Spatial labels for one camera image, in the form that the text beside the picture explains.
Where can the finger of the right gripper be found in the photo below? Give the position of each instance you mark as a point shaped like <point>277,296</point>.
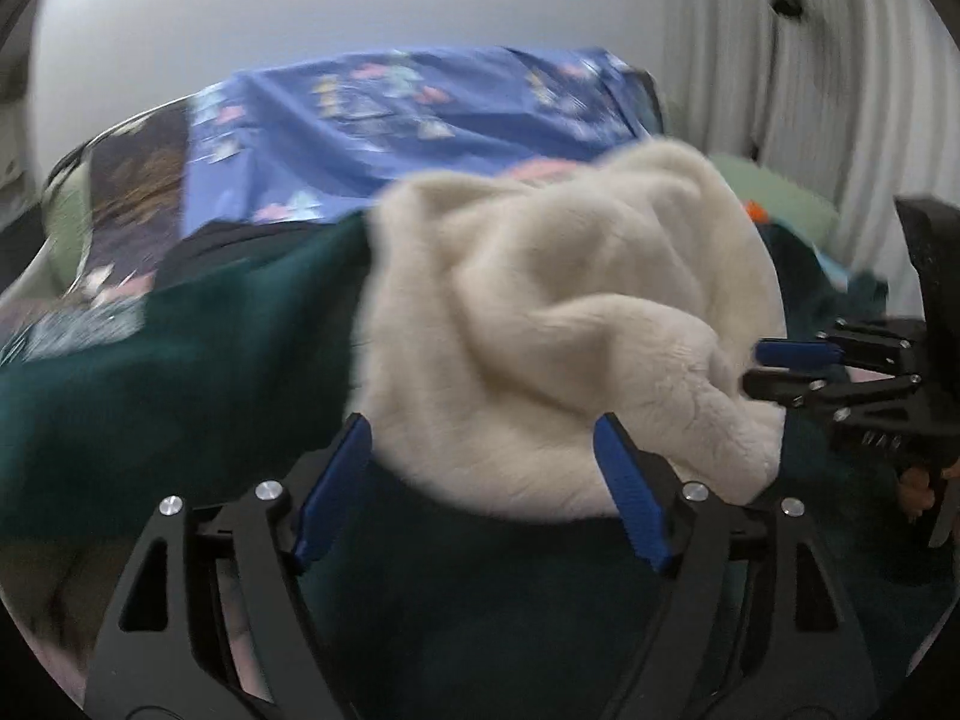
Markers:
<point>825,389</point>
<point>870,345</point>

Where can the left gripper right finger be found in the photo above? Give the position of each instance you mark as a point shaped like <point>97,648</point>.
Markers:
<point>750,622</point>

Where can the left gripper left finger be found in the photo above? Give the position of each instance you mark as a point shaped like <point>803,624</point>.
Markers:
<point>208,620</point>

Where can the person right hand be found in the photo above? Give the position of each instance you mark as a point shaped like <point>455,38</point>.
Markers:
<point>914,492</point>

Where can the green pillow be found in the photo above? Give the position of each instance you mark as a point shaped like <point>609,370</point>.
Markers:
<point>806,213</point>

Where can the orange puffer jacket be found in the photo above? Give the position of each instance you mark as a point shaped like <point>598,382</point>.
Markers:
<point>756,212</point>

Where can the grey pleated curtain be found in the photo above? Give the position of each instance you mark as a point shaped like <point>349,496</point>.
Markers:
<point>867,111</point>

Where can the black floor lamp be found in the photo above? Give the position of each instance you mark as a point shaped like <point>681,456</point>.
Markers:
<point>785,14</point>

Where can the dark tree-print pillow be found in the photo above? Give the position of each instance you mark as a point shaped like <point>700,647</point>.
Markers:
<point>112,207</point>

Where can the blue tree-print sheet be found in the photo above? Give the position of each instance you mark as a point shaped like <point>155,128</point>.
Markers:
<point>317,141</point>

